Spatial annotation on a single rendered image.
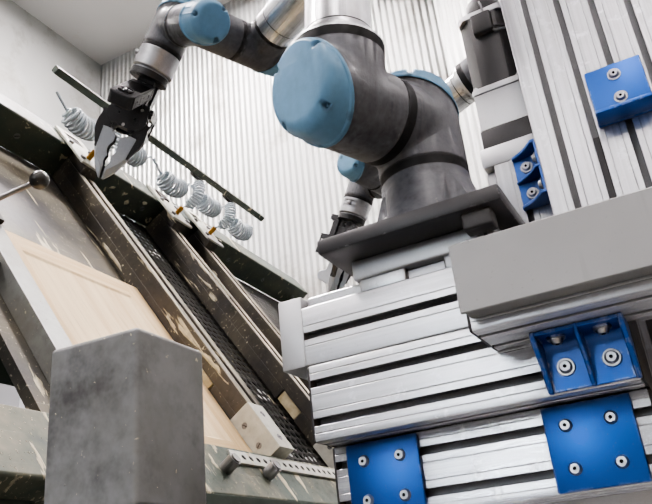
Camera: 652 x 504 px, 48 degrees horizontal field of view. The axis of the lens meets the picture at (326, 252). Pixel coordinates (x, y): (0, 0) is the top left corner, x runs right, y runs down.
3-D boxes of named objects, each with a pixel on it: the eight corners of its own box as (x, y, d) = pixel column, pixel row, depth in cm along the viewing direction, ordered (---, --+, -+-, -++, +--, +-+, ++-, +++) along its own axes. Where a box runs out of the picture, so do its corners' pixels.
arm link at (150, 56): (178, 55, 132) (135, 36, 131) (167, 78, 131) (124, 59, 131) (181, 68, 139) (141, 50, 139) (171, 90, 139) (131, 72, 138)
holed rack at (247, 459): (234, 464, 129) (236, 461, 129) (225, 451, 130) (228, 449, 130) (479, 504, 267) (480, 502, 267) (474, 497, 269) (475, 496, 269)
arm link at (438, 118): (489, 167, 96) (470, 82, 101) (417, 138, 88) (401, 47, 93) (422, 206, 104) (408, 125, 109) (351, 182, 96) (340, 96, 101)
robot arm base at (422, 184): (511, 247, 95) (496, 181, 99) (475, 204, 83) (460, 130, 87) (404, 277, 101) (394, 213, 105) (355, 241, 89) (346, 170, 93)
